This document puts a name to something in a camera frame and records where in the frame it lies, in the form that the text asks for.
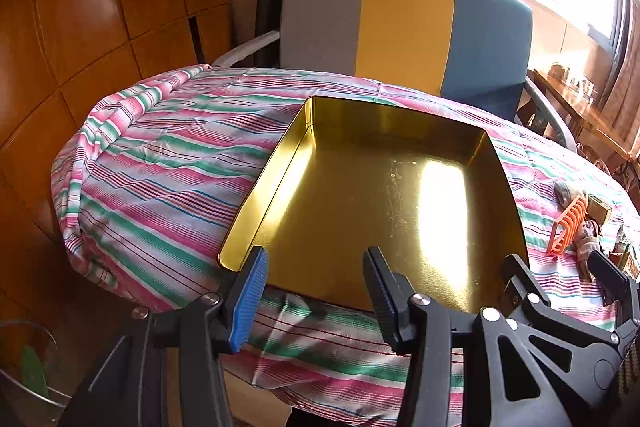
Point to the green leaf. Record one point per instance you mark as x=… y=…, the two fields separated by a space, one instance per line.
x=34 y=372

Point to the clear glass vessel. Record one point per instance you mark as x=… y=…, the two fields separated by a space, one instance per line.
x=12 y=387

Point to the orange ribbed plastic holder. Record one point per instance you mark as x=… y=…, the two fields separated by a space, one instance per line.
x=565 y=227

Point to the wooden side table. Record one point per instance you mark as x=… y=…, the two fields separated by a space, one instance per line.
x=575 y=102

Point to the gold tin container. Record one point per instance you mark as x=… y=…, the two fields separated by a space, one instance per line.
x=375 y=187

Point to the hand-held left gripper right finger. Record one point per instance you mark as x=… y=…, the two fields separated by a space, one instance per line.
x=382 y=302

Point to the cream rolled sock bundle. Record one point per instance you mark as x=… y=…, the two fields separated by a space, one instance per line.
x=564 y=193

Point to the small green box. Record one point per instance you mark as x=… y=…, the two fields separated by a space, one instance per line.
x=599 y=209

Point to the pale cloth bundle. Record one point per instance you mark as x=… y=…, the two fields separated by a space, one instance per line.
x=586 y=247

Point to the striped tablecloth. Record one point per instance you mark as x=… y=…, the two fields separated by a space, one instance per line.
x=150 y=187

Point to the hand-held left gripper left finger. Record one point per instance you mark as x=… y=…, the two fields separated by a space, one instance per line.
x=247 y=302

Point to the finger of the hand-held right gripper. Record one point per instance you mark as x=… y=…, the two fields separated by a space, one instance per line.
x=612 y=282
x=520 y=279

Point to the wooden cabinet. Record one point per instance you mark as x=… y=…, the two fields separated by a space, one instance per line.
x=75 y=7

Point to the glass tray with cups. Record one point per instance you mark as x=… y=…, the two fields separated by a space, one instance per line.
x=570 y=77

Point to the grey yellow blue chair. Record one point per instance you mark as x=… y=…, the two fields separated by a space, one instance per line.
x=400 y=22

